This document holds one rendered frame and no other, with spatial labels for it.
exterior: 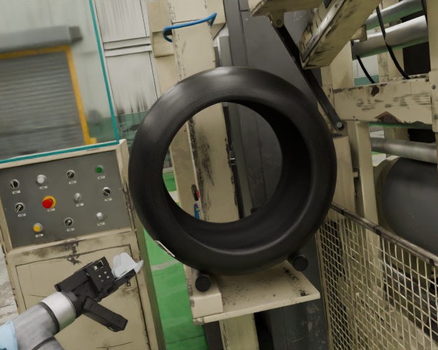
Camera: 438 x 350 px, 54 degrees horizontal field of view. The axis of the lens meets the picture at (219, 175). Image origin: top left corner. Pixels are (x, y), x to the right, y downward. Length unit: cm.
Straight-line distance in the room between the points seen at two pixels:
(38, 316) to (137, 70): 963
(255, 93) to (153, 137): 28
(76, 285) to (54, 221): 98
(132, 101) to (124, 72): 67
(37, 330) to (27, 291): 108
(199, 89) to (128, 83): 934
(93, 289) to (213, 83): 57
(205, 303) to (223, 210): 42
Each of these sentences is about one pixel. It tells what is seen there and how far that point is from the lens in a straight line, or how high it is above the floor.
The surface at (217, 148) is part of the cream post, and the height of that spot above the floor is 122.
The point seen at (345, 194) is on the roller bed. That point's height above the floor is 99.
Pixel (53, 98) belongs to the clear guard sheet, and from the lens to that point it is 189.
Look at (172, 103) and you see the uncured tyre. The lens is 110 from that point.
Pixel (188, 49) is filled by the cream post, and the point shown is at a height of 156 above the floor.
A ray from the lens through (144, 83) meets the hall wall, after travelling 1041.
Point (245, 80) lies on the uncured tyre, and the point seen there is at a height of 142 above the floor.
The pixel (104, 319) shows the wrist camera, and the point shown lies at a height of 95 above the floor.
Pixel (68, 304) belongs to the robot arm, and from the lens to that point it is 99.
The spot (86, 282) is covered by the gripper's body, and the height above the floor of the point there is 103.
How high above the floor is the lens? 138
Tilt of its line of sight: 10 degrees down
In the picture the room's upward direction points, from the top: 9 degrees counter-clockwise
